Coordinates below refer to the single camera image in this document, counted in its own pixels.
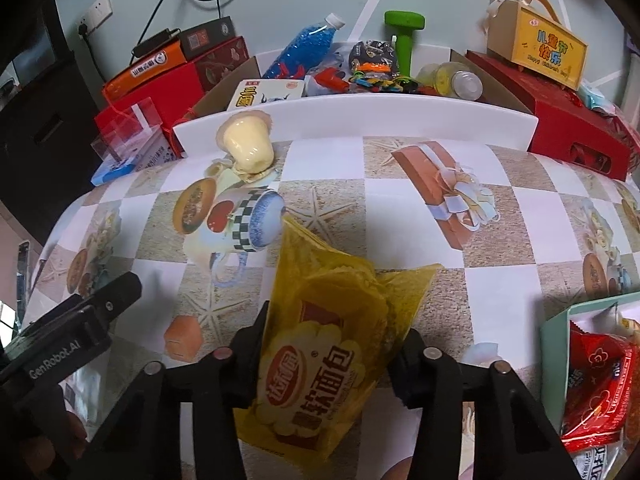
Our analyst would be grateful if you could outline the green dumbbell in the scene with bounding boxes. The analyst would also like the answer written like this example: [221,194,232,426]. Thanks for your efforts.
[383,9,426,79]

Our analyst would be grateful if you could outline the black smartphone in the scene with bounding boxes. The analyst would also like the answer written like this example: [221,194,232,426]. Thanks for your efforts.
[14,239,32,322]

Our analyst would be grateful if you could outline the clear plastic box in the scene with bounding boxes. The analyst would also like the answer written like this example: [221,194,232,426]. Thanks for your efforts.
[91,97,164,169]

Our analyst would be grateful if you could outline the small red snack packet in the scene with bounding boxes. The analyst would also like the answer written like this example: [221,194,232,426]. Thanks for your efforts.
[559,320,640,454]

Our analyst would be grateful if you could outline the yellow gift box with handle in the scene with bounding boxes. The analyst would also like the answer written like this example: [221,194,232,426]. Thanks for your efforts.
[484,0,589,92]

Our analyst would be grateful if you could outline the red toy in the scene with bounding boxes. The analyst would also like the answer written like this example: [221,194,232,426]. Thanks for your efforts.
[305,67,350,96]

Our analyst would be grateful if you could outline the person's left hand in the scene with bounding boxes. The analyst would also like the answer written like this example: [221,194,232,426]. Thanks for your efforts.
[59,407,90,461]

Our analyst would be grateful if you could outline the tape roll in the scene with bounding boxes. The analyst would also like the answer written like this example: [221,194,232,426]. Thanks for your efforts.
[417,61,484,102]

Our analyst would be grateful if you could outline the white wall socket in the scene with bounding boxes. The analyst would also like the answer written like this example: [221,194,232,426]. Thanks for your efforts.
[74,0,114,37]

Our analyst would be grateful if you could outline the plain red box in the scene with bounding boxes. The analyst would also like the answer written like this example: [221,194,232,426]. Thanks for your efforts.
[94,62,206,159]

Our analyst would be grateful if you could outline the colourful small toys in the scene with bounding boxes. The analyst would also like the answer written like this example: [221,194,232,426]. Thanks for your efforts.
[349,62,419,94]

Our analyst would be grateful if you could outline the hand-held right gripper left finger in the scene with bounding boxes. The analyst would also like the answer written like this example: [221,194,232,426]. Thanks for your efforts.
[82,302,272,480]

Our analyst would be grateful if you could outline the white side table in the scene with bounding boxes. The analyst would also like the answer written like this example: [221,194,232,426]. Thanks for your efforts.
[622,29,640,112]

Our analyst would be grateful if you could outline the large red gift box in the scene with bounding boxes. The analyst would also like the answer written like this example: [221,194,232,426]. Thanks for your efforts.
[464,49,634,182]

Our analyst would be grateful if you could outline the orange carton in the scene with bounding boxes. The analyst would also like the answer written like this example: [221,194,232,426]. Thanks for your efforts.
[102,41,194,94]

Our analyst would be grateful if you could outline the red patterned box lid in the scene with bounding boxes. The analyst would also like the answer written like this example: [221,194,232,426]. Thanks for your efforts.
[612,109,640,162]

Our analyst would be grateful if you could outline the open cardboard box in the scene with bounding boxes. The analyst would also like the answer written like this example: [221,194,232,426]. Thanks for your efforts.
[187,42,534,122]

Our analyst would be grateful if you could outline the blue white paper pack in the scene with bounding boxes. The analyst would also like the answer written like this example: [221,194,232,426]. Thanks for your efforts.
[91,127,176,184]

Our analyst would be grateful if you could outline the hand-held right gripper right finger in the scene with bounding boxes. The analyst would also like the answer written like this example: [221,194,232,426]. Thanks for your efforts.
[387,327,567,480]

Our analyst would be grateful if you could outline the white tray with teal rim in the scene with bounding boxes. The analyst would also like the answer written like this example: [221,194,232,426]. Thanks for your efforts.
[539,294,640,480]

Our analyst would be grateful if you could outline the dark flat box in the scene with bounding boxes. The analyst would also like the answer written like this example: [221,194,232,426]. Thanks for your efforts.
[177,15,236,59]

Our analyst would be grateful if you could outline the blue bead bottle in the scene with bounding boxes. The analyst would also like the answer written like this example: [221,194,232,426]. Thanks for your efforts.
[262,12,347,80]

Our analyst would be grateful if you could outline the red box with picture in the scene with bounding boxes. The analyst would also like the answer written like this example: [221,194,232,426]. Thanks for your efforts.
[192,35,251,94]

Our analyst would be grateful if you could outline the white foam board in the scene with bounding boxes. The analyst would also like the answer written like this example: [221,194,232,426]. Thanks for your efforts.
[172,94,540,162]

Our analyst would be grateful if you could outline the black power adapter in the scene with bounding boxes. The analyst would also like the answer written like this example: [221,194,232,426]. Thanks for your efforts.
[131,28,181,59]

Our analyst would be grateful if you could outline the light blue packet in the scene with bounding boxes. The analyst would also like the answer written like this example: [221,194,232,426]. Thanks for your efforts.
[579,84,619,114]

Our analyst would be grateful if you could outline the checkered printed tablecloth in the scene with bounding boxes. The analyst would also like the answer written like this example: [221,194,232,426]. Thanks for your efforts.
[20,135,640,480]

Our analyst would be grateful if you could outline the black cabinet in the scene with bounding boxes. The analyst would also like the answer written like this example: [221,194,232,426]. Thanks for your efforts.
[0,9,104,202]

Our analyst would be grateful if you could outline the white yellow card box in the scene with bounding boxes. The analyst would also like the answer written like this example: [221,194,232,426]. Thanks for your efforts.
[226,78,306,112]

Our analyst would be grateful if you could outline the yellow bread packet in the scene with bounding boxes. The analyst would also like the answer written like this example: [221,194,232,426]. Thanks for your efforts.
[234,213,444,464]

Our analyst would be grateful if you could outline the cream pudding cup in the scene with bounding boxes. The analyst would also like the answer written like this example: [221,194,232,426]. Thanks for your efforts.
[215,109,275,177]

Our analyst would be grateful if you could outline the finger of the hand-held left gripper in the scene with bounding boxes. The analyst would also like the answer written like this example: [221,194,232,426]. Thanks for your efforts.
[82,272,144,322]

